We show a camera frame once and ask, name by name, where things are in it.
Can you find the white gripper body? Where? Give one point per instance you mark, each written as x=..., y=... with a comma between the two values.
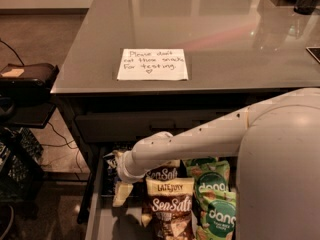
x=125, y=168

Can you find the blue Kettle chip bag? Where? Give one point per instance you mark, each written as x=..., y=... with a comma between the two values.
x=110, y=176

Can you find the middle green Dang chip bag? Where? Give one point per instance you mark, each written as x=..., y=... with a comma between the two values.
x=213, y=175

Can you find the rear green Dang chip bag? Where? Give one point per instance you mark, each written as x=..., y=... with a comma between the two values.
x=199, y=161

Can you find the front green Dang chip bag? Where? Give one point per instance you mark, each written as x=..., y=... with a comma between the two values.
x=217, y=219

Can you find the white handwritten paper note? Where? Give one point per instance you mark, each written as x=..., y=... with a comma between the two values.
x=153, y=64

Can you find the late july chip bag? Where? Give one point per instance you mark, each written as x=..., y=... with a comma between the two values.
x=171, y=208
x=165, y=172

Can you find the green dang chip bag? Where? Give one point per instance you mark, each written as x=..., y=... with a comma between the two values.
x=217, y=219
x=199, y=161
x=213, y=175

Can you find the rear Late July chip bag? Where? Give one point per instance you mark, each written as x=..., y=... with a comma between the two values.
x=165, y=172

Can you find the black crate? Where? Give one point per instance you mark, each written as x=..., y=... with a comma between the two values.
x=20, y=172

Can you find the open grey middle drawer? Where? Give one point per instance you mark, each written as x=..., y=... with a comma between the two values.
x=115, y=223

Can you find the black device on side stand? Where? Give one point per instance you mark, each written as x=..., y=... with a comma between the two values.
x=25, y=95

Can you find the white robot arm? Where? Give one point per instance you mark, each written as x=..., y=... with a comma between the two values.
x=277, y=146

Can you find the front Late July chip bag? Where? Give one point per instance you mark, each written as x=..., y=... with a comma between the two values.
x=171, y=208

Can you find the top left drawer front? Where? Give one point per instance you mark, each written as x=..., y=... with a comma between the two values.
x=133, y=126

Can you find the dark tablet on counter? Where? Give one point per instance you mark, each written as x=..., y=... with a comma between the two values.
x=314, y=52

